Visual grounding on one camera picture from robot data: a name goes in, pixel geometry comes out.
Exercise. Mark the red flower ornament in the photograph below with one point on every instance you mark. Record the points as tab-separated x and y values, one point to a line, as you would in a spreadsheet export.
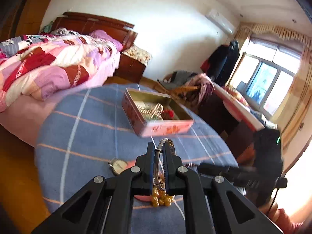
168	114

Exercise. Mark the pink purple scarf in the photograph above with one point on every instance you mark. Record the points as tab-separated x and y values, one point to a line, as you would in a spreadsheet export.
205	89

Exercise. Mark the wooden nightstand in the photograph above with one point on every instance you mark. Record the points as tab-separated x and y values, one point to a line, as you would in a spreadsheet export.
130	69

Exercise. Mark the wooden wardrobe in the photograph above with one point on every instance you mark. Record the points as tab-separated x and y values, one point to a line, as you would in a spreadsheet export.
19	17

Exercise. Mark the patchwork pink quilt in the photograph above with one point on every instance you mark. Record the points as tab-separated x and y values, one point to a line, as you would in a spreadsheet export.
40	65

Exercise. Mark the right hand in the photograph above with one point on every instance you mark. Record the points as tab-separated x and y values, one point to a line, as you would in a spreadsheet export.
280	218

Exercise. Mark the silver metal bangle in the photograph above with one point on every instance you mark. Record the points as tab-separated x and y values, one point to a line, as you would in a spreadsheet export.
158	181

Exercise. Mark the pink floral tin box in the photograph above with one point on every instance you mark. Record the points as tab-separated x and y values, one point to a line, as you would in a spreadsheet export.
144	108

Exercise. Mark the red white bench cushion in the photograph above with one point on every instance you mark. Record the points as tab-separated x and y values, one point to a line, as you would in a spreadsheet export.
237	109

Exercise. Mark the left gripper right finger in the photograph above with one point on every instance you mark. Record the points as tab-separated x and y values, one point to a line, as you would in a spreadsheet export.
211	204

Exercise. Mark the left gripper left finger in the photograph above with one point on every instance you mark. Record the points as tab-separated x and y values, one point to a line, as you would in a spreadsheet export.
103	205

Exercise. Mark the window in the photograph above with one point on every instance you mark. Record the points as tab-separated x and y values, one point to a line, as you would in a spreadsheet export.
265	73

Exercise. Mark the floral cushion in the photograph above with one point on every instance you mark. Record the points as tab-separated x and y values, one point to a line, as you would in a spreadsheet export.
138	54

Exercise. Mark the yellow curtain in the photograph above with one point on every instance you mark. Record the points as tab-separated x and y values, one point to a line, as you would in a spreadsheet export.
297	101

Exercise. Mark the blue plaid tablecloth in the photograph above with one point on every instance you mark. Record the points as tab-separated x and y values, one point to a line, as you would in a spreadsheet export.
88	129

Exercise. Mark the hanging dark coats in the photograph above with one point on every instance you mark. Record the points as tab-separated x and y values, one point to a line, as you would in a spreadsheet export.
221	62

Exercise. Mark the round silver watch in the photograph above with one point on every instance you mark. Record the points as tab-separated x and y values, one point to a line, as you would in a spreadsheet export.
118	166

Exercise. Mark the wicker chair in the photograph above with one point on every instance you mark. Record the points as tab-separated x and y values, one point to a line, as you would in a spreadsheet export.
182	93

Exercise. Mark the pink bangle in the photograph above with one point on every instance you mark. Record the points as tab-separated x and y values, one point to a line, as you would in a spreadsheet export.
143	198

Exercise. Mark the wooden bed headboard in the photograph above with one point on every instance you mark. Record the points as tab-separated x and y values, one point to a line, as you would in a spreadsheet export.
84	23

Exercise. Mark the white air conditioner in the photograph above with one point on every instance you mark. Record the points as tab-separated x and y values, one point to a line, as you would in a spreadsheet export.
219	20

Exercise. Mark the grey garment on chair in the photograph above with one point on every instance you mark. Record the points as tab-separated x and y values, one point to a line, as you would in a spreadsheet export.
180	77

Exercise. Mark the purple pillow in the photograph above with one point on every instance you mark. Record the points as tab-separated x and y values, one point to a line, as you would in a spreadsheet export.
101	34

